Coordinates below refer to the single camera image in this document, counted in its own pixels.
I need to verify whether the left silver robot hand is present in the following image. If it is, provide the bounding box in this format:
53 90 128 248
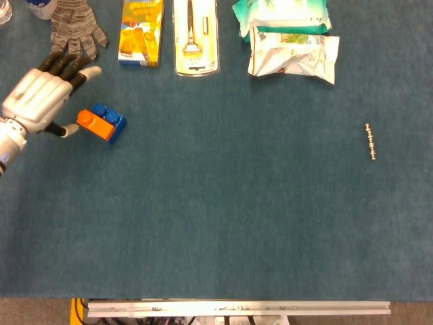
1 52 102 139

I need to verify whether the orange toy block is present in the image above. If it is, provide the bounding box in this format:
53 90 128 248
76 108 118 142

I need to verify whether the blue toy block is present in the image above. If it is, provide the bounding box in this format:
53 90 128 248
91 103 128 146

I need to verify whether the grey knit work glove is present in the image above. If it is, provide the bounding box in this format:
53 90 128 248
49 0 110 61

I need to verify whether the blue drink can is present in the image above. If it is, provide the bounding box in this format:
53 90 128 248
24 0 58 20

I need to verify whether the clear plastic water bottle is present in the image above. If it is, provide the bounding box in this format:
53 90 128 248
0 0 14 25

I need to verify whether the yellow snack box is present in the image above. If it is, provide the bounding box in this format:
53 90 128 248
118 0 166 68

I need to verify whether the razor in yellow blister pack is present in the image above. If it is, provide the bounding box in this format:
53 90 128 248
173 0 221 77

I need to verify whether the blue felt table cloth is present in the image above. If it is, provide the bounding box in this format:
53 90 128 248
0 0 433 301

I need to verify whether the green wet wipes pack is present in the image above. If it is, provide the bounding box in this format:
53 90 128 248
232 0 332 43

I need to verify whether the white crumpled snack bag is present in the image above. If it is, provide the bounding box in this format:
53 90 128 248
247 26 340 85

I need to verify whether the small metal beaded rod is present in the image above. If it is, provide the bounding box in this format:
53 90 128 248
365 123 378 159

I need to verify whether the yellow frame part with cables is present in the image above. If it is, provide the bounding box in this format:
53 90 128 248
70 297 89 325

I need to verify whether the aluminium profile rail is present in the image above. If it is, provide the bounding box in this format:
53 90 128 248
87 300 392 318

